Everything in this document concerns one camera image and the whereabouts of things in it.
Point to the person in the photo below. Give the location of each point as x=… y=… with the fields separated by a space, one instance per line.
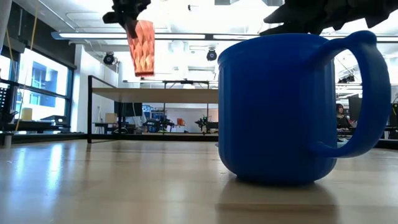
x=342 y=121

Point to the orange chair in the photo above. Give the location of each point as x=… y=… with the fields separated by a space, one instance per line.
x=181 y=122

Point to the wooden shelf black frame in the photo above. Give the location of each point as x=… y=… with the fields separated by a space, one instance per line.
x=155 y=95

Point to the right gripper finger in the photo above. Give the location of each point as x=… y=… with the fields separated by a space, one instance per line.
x=286 y=30
x=276 y=18

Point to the black monitor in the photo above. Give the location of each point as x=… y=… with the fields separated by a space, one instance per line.
x=129 y=109

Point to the black round spotlight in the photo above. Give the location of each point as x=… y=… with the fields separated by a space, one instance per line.
x=109 y=58
x=211 y=55

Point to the blue mug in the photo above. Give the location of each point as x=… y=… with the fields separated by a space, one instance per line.
x=273 y=109

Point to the long ceiling light bar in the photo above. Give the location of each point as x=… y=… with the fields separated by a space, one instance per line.
x=93 y=35

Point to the black aluminium table frame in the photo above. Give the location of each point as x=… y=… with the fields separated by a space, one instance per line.
x=46 y=137

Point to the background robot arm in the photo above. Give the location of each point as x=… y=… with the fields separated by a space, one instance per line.
x=158 y=124
x=205 y=124

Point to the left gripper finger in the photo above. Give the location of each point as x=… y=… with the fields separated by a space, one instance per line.
x=132 y=30

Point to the orange faceted tumbler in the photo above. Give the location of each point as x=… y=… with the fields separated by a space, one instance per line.
x=144 y=53

